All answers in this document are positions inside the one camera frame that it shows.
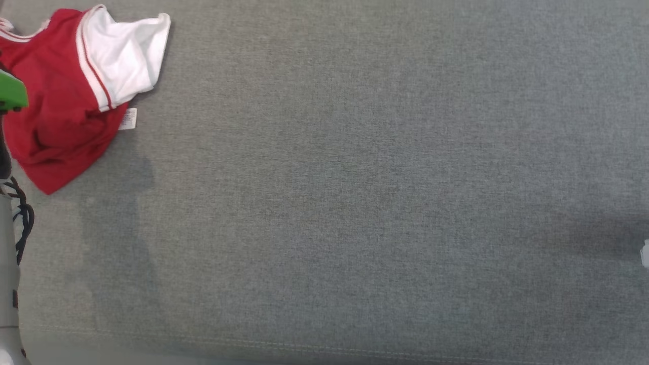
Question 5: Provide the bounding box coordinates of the red basketball jersey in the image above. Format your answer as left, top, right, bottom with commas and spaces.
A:
0, 4, 172, 196

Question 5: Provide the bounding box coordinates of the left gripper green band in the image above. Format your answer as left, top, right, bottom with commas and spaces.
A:
0, 68, 29, 113

